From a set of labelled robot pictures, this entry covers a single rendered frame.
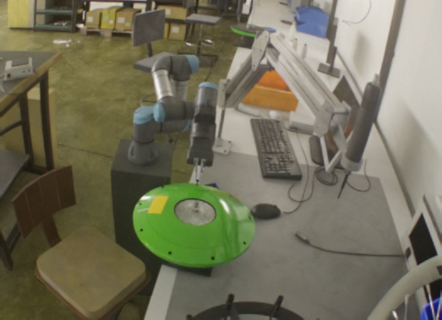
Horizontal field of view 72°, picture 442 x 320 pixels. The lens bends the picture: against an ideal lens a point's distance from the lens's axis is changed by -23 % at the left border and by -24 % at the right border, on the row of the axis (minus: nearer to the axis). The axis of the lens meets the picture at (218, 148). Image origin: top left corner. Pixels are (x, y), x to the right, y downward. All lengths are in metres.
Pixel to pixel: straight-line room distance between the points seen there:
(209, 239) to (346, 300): 0.46
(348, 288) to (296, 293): 0.18
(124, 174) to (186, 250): 0.68
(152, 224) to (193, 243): 0.11
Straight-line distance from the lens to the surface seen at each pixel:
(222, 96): 1.43
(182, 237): 0.90
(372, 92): 0.72
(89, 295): 1.35
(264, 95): 1.95
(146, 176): 1.49
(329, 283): 1.12
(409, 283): 0.45
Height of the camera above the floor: 1.72
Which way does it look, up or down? 31 degrees down
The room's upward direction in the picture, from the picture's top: 9 degrees clockwise
